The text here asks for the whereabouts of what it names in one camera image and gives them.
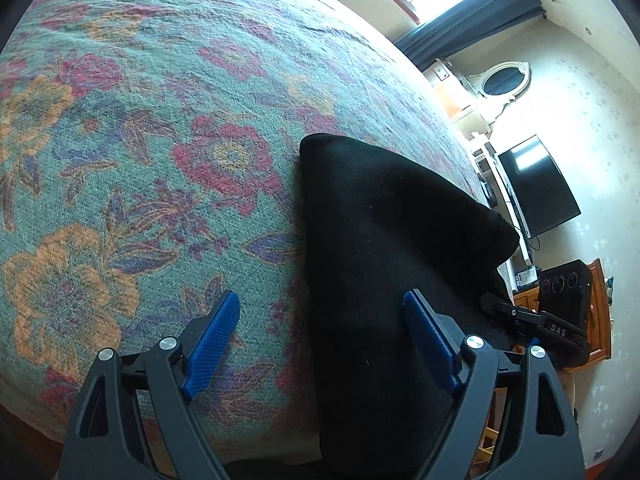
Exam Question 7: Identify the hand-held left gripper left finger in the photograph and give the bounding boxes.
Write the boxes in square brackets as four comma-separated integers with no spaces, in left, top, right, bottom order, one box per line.
[60,290,241,480]

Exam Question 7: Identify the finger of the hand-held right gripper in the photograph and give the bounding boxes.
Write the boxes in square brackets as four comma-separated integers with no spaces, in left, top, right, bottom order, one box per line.
[480,293,544,334]

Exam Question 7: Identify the floral blanket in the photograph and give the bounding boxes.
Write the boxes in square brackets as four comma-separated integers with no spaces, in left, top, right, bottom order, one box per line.
[0,0,501,466]

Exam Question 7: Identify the oval white vanity mirror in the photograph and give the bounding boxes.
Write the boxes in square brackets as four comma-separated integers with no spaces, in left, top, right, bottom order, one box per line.
[480,61,532,126]

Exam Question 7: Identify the cream vanity dresser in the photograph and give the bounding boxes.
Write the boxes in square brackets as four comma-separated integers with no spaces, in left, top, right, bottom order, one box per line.
[432,57,493,146]

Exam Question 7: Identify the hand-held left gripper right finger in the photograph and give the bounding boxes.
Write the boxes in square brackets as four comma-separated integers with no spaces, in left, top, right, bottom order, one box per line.
[402,289,586,480]

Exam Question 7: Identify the black flat television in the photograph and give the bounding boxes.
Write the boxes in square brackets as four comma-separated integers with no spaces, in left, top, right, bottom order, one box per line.
[497,135,582,240]

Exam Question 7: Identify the white television stand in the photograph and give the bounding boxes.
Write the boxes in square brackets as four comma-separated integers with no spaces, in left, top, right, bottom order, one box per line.
[470,140,537,291]

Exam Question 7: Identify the dark blue curtain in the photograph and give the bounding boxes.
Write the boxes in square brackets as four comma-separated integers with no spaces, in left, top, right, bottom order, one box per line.
[397,0,546,73]

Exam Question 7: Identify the orange wooden cabinet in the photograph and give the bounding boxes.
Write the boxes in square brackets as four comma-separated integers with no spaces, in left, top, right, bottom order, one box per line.
[512,258,613,372]

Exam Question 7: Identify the black pants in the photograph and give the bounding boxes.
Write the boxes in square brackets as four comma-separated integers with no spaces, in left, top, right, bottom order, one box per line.
[298,132,521,480]

